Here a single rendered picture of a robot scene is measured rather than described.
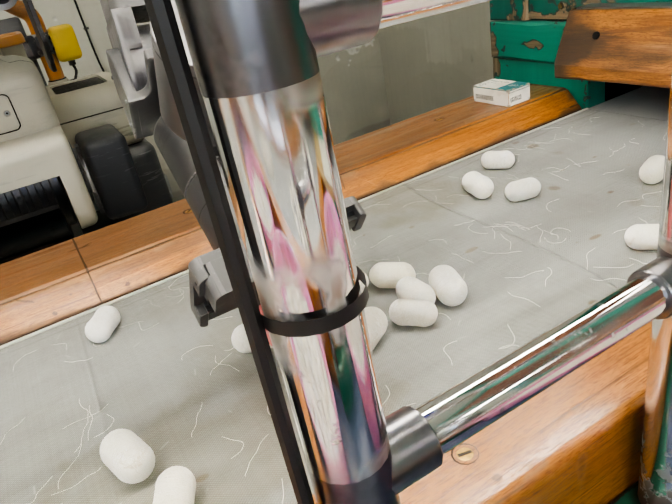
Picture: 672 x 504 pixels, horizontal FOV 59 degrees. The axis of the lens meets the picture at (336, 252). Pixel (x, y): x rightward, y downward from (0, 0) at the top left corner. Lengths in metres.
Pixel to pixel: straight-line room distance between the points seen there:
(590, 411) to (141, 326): 0.32
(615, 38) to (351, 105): 2.13
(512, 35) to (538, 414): 0.63
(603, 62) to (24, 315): 0.60
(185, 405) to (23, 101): 0.66
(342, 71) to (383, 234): 2.22
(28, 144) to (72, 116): 0.30
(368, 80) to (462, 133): 2.11
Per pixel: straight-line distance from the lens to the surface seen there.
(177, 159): 0.36
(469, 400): 0.18
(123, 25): 0.40
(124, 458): 0.34
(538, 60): 0.83
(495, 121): 0.71
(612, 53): 0.69
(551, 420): 0.29
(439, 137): 0.67
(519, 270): 0.45
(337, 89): 2.71
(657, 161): 0.57
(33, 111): 0.97
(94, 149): 1.08
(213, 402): 0.38
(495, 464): 0.27
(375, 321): 0.37
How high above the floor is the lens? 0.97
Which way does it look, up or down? 27 degrees down
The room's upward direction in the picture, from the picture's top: 11 degrees counter-clockwise
